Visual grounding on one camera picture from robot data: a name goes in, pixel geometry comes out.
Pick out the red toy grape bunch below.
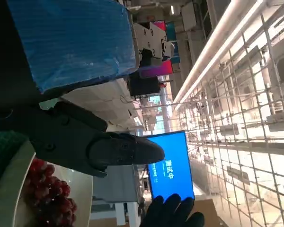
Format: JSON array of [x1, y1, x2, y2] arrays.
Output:
[[25, 158, 78, 227]]

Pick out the white desk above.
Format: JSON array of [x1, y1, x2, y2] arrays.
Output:
[[92, 163, 144, 227]]

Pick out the green cutting mat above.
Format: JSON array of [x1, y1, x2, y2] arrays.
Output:
[[0, 130, 29, 199]]

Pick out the red purple screen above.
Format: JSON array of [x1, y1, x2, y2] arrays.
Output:
[[142, 60, 175, 79]]

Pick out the white square plate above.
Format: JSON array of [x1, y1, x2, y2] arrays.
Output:
[[0, 139, 94, 227]]

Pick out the blue screen monitor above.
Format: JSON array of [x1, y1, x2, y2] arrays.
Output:
[[146, 130, 196, 201]]

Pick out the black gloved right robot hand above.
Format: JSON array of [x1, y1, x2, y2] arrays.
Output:
[[139, 193, 205, 227]]

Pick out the ceiling light strip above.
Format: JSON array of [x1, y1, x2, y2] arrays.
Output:
[[172, 0, 270, 112]]

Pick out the black box device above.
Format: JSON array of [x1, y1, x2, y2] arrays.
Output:
[[129, 70, 160, 96]]

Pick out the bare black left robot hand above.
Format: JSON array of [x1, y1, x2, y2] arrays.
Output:
[[0, 0, 165, 178]]

